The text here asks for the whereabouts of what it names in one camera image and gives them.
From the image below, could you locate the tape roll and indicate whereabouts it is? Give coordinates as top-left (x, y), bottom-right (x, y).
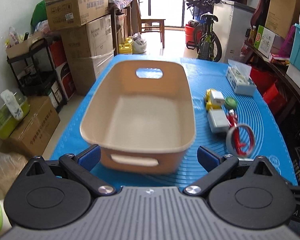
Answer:
top-left (225, 124), bottom-right (255, 158)

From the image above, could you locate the white charger large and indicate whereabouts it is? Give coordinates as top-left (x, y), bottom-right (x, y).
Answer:
top-left (207, 109), bottom-right (230, 133)

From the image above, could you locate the yellow toy wrench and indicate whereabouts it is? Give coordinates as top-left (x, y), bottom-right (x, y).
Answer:
top-left (204, 88), bottom-right (222, 112)

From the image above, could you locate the beige plastic storage bin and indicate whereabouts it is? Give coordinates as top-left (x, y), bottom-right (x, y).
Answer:
top-left (80, 60), bottom-right (196, 174)

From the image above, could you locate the red ultraman figure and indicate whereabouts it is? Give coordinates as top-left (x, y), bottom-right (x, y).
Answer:
top-left (226, 109), bottom-right (247, 157)

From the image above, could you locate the white charger small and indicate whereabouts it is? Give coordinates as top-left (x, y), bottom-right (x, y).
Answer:
top-left (210, 89), bottom-right (225, 106)

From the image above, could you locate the bag of grain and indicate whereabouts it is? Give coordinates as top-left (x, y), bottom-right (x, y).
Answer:
top-left (0, 153), bottom-right (27, 195)

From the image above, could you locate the floor cardboard box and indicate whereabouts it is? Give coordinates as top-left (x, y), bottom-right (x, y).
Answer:
top-left (7, 96), bottom-right (60, 157)

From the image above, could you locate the green lidded container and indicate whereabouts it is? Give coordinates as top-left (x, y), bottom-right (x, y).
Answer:
top-left (0, 88), bottom-right (30, 140)

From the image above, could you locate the green round tin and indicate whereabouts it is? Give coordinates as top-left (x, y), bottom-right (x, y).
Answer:
top-left (224, 96), bottom-right (238, 110)

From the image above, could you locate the tissue pack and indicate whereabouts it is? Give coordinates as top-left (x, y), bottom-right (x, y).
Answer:
top-left (226, 60), bottom-right (256, 96)

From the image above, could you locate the black metal shelf rack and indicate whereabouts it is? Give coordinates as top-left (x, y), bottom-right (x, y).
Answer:
top-left (7, 38), bottom-right (67, 113)

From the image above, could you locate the large stacked cardboard box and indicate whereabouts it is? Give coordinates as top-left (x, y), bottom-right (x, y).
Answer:
top-left (61, 15), bottom-right (114, 95)

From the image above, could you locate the bicycle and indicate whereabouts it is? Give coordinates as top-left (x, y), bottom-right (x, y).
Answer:
top-left (184, 0), bottom-right (222, 62)

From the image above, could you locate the green white carton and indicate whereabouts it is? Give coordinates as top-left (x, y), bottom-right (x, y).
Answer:
top-left (254, 25), bottom-right (276, 58)

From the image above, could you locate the yellow oil jug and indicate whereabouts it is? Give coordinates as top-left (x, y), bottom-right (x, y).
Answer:
top-left (119, 37), bottom-right (134, 54)

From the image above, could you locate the red bucket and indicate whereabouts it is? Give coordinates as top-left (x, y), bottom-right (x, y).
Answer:
top-left (184, 24), bottom-right (194, 44)

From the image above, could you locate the white freezer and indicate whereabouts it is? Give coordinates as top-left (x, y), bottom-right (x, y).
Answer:
top-left (213, 0), bottom-right (255, 63)

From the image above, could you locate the top cardboard box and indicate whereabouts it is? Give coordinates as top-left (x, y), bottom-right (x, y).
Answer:
top-left (45, 0), bottom-right (108, 31)

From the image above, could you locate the wooden chair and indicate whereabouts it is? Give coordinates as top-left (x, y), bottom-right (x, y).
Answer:
top-left (135, 0), bottom-right (165, 48)

